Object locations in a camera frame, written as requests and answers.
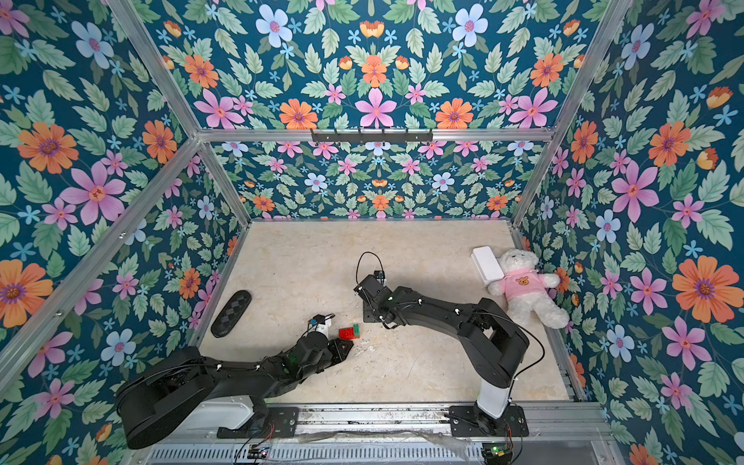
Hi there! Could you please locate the small circuit board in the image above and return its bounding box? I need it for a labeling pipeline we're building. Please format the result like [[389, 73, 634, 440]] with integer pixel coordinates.
[[245, 445, 270, 461], [482, 443, 513, 465]]

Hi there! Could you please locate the white rectangular box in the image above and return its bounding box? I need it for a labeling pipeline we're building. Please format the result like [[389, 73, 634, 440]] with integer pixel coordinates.
[[471, 246, 505, 285]]

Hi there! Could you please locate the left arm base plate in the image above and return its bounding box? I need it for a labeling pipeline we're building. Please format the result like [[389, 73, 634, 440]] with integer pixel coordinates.
[[217, 406, 300, 439]]

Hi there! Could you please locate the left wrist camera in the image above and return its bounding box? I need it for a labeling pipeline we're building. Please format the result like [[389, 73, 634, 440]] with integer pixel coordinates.
[[308, 313, 335, 339]]

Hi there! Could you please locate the aluminium front rail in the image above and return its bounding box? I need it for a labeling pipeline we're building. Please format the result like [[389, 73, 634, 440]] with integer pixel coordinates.
[[153, 401, 612, 446]]

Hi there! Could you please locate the right small circuit board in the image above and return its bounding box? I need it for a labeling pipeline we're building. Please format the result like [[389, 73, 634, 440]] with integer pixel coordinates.
[[482, 443, 513, 465]]

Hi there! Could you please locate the black oval remote pad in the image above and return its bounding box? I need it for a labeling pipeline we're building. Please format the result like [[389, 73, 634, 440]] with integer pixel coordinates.
[[210, 290, 253, 338]]

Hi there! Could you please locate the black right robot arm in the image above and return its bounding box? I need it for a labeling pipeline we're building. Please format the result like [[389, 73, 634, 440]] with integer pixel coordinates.
[[354, 275, 530, 420]]

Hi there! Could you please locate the red lego brick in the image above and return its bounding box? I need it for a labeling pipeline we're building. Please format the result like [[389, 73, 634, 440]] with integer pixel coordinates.
[[338, 326, 358, 340]]

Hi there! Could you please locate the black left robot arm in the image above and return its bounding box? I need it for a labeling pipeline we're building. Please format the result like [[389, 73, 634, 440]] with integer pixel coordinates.
[[115, 331, 354, 450]]

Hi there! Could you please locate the left small circuit board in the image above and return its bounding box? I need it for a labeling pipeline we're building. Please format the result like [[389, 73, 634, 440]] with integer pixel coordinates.
[[245, 445, 270, 461]]

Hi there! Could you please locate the black wall hook rail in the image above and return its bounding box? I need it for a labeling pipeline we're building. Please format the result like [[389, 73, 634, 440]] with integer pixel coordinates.
[[310, 129, 434, 145]]

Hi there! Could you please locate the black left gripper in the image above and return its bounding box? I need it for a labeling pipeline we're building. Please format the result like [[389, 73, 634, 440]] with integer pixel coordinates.
[[296, 338, 357, 382]]

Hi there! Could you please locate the white teddy bear pink shirt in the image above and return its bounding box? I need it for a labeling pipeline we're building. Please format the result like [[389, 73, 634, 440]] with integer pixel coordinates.
[[487, 249, 570, 329]]

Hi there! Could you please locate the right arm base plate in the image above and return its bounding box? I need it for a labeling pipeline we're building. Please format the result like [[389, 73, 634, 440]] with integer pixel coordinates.
[[445, 405, 530, 438]]

